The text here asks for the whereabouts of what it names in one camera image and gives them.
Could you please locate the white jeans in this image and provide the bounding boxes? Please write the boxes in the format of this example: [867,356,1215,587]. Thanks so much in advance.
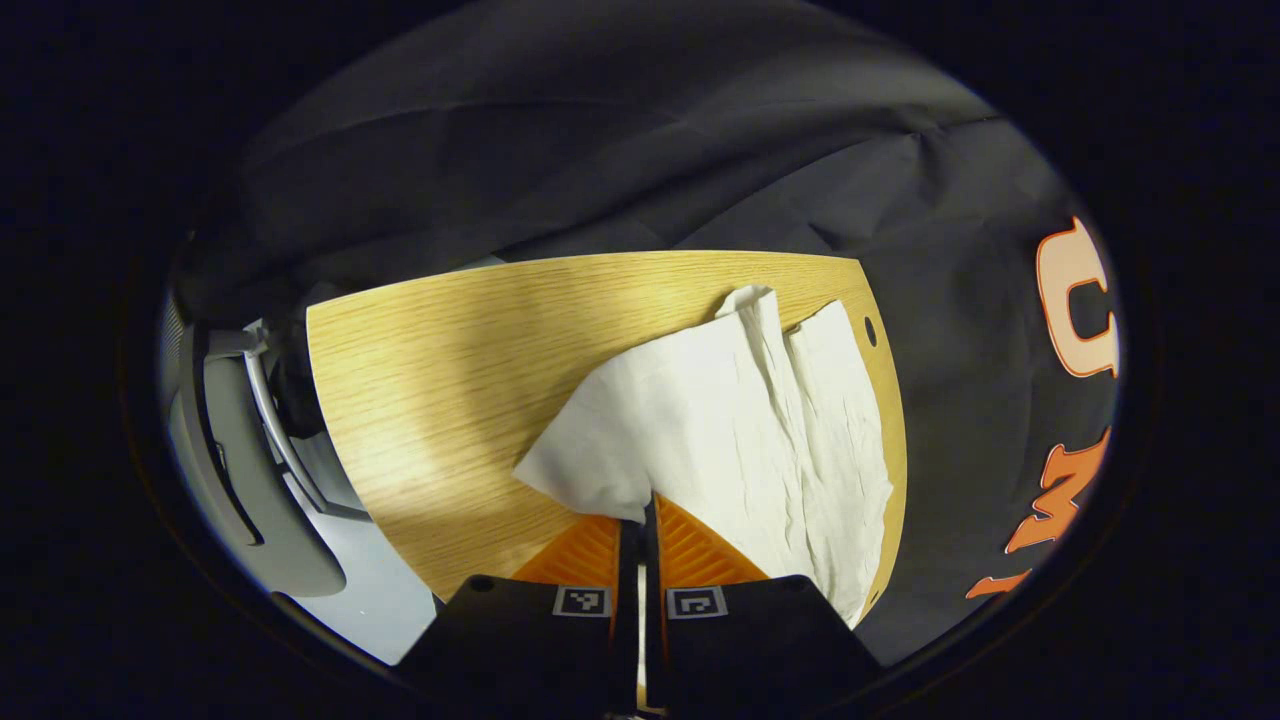
[513,285,895,629]

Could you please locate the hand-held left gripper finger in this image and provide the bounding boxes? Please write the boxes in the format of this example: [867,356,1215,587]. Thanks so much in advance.
[398,515,642,713]
[645,493,883,713]

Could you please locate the black backdrop cloth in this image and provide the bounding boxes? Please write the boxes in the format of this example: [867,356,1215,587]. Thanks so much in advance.
[175,0,1121,666]

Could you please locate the grey office chair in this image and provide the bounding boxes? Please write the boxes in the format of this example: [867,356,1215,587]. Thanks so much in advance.
[160,295,373,601]

